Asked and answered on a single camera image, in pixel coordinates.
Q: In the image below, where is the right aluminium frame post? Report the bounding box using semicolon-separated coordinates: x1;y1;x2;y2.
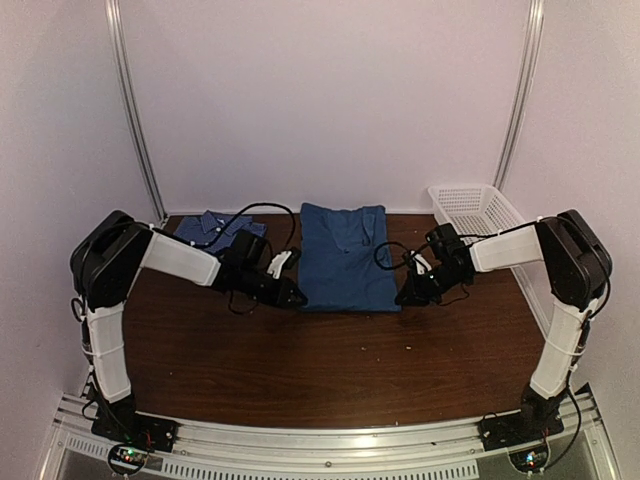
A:
492;0;545;190

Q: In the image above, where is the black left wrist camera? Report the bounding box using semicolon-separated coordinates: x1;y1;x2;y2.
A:
230;230;269;268

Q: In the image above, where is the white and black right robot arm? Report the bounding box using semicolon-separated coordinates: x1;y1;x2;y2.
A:
395;209;613;442

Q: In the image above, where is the black left camera cable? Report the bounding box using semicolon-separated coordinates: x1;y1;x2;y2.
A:
209;200;297;251

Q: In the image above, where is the white plastic laundry basket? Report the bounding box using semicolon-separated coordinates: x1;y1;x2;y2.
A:
427;184;525;235

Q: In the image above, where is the black camera cable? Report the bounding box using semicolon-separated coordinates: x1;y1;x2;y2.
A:
209;200;297;251
373;241;426;271

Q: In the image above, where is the left aluminium frame post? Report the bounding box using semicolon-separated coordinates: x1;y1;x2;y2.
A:
104;0;166;221

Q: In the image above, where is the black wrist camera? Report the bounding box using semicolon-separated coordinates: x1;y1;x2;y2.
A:
425;223;467;263
230;230;269;268

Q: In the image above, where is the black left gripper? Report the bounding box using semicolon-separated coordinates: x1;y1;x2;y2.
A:
239;266;308;309

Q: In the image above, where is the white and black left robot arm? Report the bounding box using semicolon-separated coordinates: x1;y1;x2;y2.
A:
70;210;308;444

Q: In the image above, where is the aluminium front rail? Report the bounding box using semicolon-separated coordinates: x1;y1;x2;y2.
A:
36;391;620;479

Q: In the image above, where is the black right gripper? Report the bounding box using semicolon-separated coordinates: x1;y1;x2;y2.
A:
396;264;465;307

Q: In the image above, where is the blue grey cloth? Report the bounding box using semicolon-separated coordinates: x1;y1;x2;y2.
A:
298;203;401;313

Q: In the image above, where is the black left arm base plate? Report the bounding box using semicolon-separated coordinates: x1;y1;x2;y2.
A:
91;414;178;453

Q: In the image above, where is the black right camera cable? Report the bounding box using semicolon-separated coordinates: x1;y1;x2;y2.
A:
373;241;426;271

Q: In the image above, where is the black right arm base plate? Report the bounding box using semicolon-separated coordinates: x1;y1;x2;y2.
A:
477;412;564;451

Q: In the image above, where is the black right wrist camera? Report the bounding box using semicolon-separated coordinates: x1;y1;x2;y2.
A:
425;223;467;263

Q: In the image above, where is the aluminium frame post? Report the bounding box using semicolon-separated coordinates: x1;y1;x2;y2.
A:
492;0;545;190
104;0;166;221

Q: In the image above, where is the blue checked shirt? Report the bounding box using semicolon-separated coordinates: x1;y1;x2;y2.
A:
174;211;267;254

